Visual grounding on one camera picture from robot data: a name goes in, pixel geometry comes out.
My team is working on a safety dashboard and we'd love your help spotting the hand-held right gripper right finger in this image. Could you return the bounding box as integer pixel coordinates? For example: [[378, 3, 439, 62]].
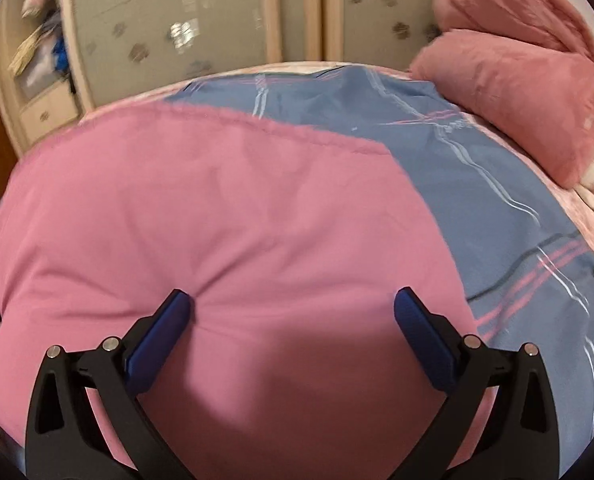
[[394, 287, 560, 480]]

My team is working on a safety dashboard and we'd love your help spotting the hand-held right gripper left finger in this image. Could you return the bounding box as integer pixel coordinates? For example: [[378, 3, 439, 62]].
[[26, 289, 192, 480]]

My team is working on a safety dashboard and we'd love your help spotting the pink and white striped jacket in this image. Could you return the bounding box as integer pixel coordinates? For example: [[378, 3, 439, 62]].
[[0, 102, 480, 480]]

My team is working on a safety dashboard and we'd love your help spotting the blue plaid bed sheet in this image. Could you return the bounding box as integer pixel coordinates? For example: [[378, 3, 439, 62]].
[[164, 62, 594, 471]]

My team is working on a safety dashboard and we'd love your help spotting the light wooden shelf unit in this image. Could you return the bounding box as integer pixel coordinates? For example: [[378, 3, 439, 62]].
[[0, 0, 87, 157]]

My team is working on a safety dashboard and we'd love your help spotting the large pink fluffy pillow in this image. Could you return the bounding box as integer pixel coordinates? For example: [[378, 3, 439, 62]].
[[408, 29, 594, 190]]

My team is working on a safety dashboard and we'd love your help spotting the wardrobe with flower-print sliding doors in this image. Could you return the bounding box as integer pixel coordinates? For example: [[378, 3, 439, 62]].
[[60, 0, 460, 111]]

